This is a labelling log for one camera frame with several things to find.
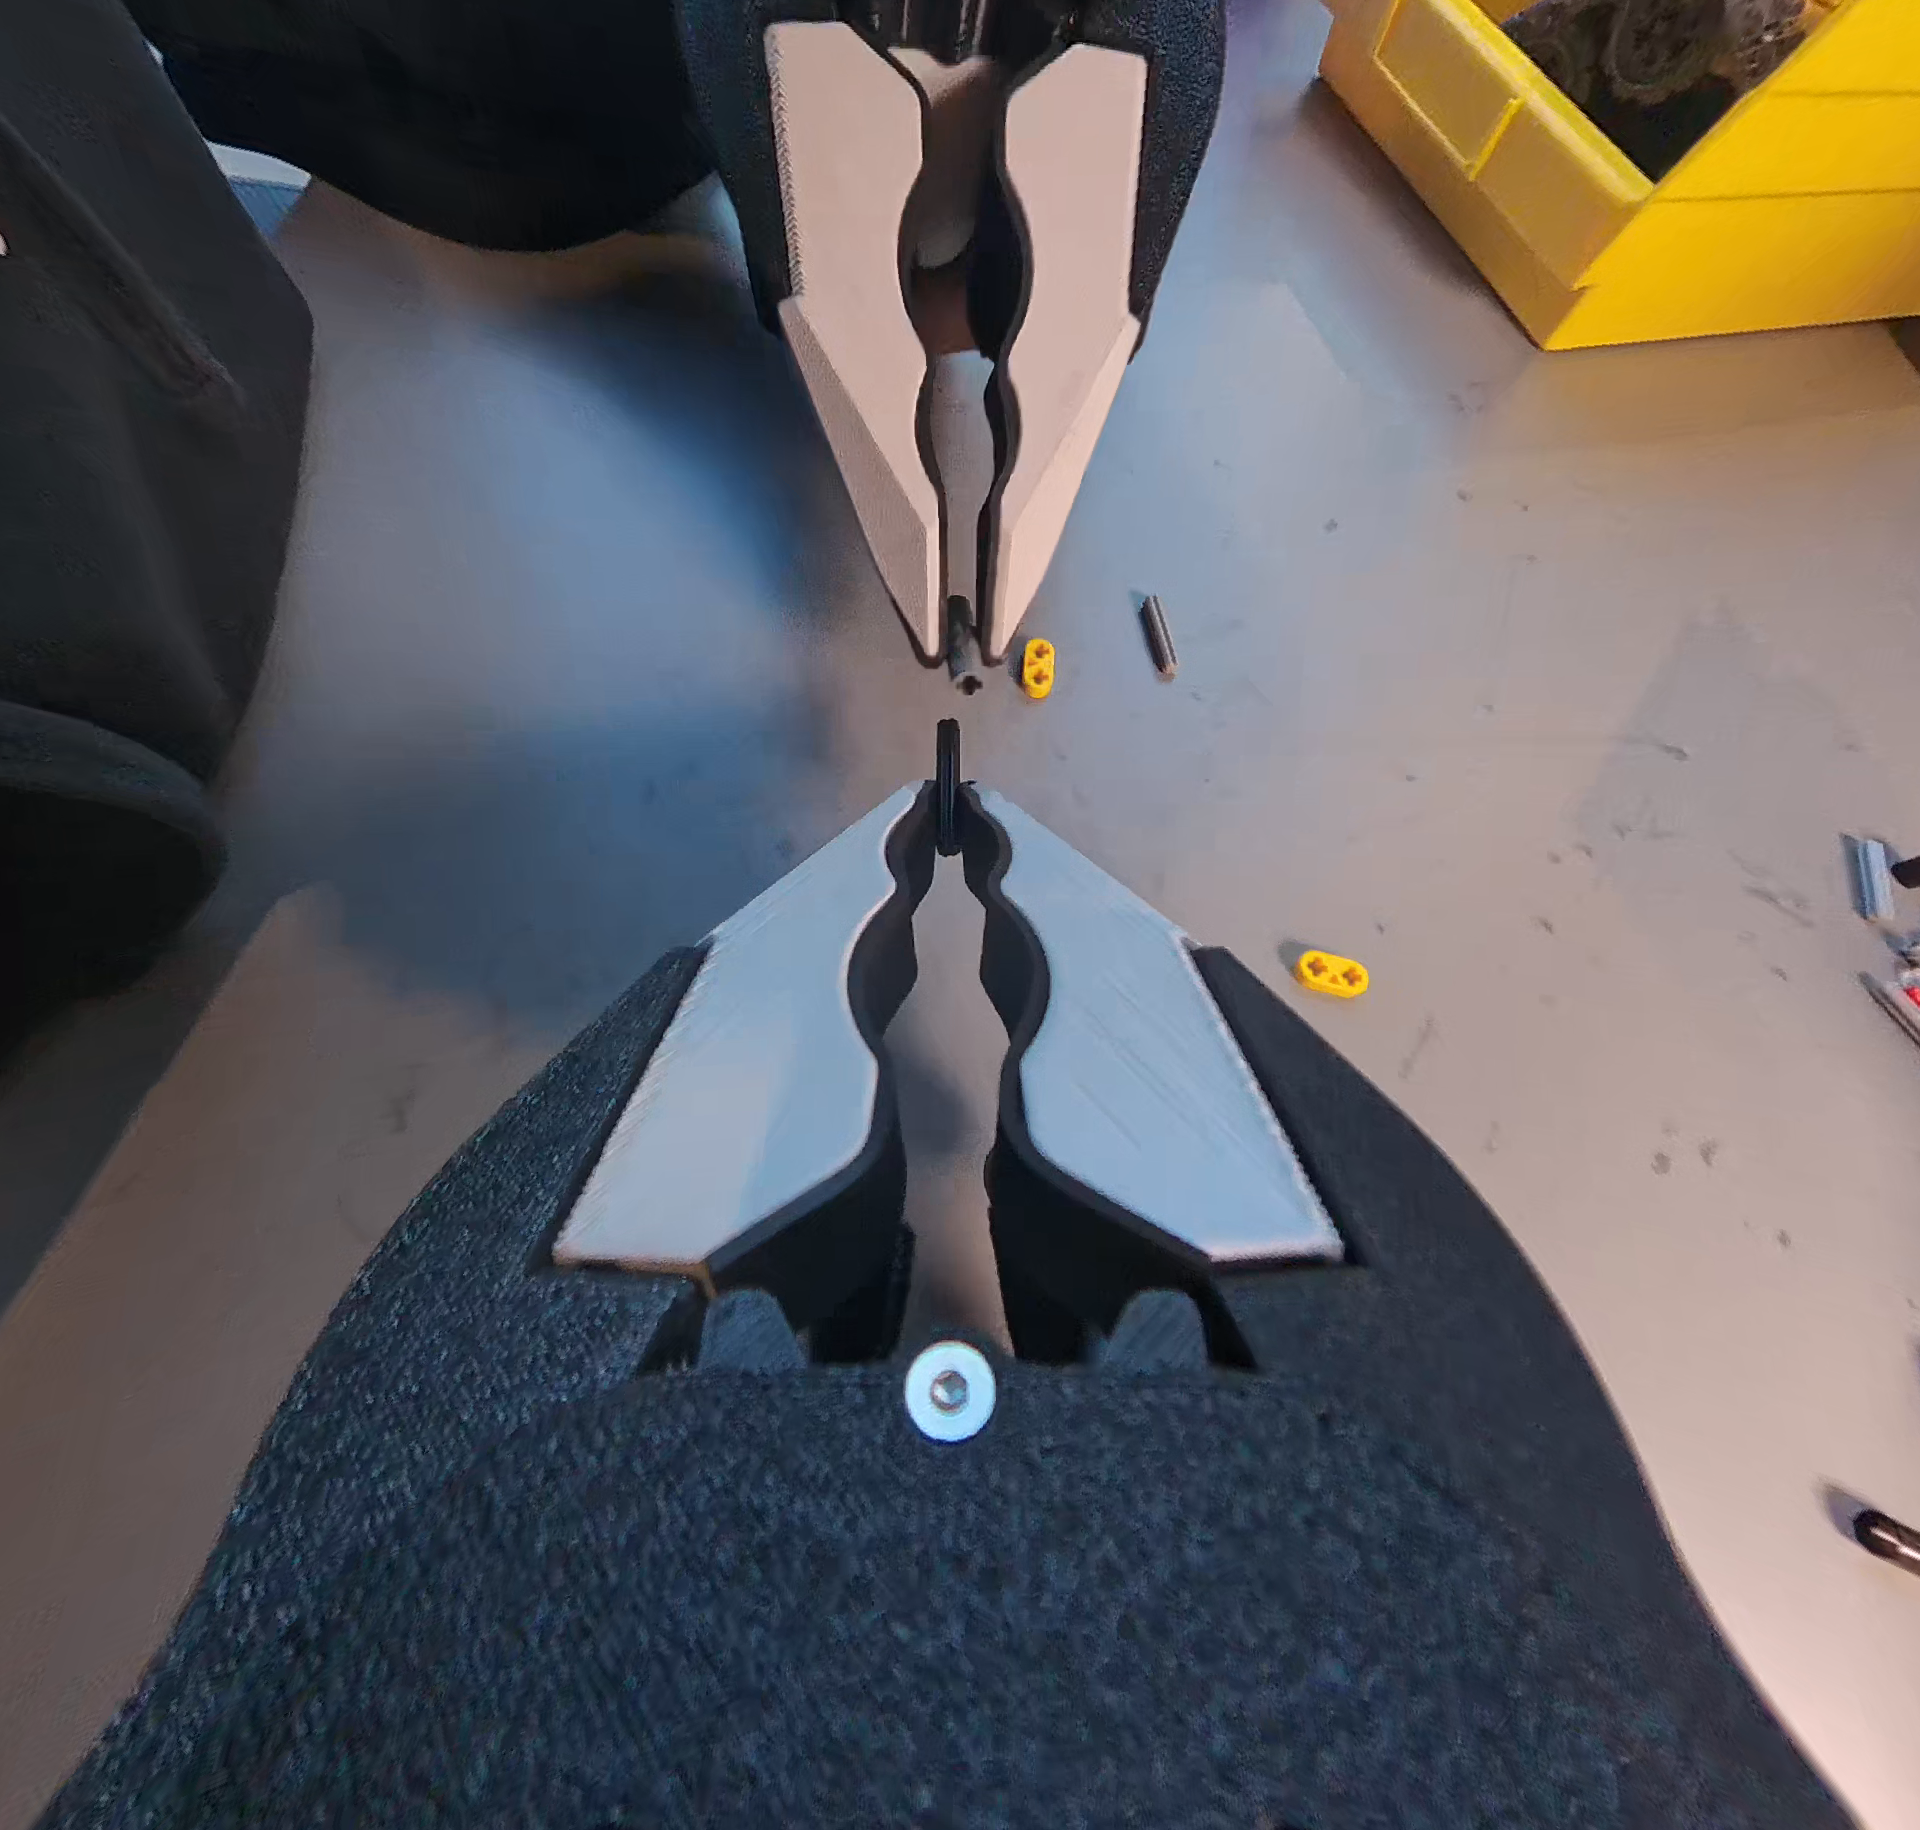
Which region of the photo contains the yellow plastic parts bin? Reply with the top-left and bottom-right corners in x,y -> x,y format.
1301,0 -> 1920,356

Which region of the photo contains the pile of black red pins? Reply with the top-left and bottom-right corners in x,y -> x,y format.
1861,848 -> 1920,1045

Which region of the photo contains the grey woven chair seat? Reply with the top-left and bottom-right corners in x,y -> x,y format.
210,143 -> 311,241

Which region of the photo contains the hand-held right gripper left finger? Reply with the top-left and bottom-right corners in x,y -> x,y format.
554,780 -> 944,1274

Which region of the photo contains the person's left forearm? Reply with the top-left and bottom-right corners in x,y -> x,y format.
69,0 -> 726,256

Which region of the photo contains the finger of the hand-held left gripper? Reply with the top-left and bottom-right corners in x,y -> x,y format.
974,42 -> 1150,662
765,19 -> 957,665

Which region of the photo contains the tracked toy brick vehicle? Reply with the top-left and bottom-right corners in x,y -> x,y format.
1500,0 -> 1920,182

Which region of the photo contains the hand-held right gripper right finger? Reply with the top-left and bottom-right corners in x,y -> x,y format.
965,785 -> 1346,1271

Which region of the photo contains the grey desk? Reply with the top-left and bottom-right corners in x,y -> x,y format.
0,0 -> 1920,1830

